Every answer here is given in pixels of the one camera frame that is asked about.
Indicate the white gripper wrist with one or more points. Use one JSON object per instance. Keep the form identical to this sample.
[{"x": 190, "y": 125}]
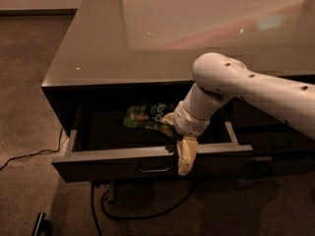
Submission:
[{"x": 189, "y": 122}]

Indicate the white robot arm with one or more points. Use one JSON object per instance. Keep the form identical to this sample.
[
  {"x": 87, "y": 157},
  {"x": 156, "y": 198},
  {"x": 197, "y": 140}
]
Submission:
[{"x": 218, "y": 79}]

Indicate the dark cabinet with glossy top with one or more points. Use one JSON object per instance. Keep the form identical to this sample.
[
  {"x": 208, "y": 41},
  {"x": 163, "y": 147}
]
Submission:
[{"x": 119, "y": 53}]

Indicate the green snack bag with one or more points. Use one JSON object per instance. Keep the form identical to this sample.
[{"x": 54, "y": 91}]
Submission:
[{"x": 149, "y": 116}]

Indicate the black object on floor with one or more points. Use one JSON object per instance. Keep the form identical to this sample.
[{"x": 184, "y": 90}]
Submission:
[{"x": 42, "y": 225}]

